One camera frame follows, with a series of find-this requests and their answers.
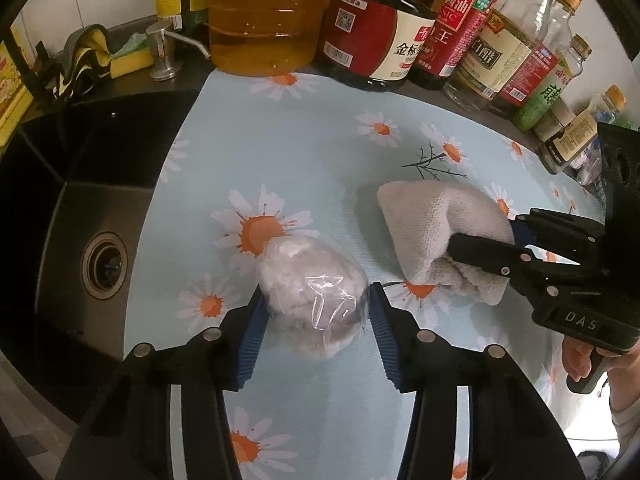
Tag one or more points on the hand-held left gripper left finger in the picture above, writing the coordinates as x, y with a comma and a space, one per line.
252, 335

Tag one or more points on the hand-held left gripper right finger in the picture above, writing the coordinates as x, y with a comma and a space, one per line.
382, 335

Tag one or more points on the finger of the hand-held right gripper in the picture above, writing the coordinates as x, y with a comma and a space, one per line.
550, 230
485, 252

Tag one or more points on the white knit towel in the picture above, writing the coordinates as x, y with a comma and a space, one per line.
425, 220

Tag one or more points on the clear plastic bag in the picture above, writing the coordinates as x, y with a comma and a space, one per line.
305, 280

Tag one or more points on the person's right forearm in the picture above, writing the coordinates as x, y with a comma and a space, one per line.
625, 410

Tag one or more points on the person's right hand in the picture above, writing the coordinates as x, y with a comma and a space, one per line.
571, 357

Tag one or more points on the white plastic packet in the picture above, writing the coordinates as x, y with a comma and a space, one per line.
589, 165

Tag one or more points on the dark bottle yellow label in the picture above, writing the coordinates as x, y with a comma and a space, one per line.
570, 140

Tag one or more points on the green label bottle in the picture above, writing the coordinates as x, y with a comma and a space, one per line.
547, 95

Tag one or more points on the dark bottle red label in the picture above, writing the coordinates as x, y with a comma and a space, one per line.
530, 70

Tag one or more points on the round sink drain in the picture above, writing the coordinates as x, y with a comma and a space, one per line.
105, 265

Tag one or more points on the clear vinegar bottle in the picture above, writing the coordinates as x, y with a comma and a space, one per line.
487, 57

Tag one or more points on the daisy print tablecloth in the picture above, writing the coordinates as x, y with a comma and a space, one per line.
320, 160

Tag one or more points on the black kitchen sink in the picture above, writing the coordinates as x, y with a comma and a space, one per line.
100, 185

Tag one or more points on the red label sauce bottle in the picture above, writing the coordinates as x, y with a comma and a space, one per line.
450, 40

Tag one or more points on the large soy sauce jug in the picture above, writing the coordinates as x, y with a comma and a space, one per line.
370, 35

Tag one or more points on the metal soap dispenser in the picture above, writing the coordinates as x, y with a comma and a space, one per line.
162, 52

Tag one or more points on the yellow sponge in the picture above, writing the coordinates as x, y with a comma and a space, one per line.
132, 62

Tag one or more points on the large cooking oil jug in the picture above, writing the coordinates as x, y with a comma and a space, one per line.
260, 25

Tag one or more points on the yellow and black cloth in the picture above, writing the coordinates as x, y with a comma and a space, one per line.
87, 50

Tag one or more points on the yellow oil tin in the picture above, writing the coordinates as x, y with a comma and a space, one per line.
10, 95

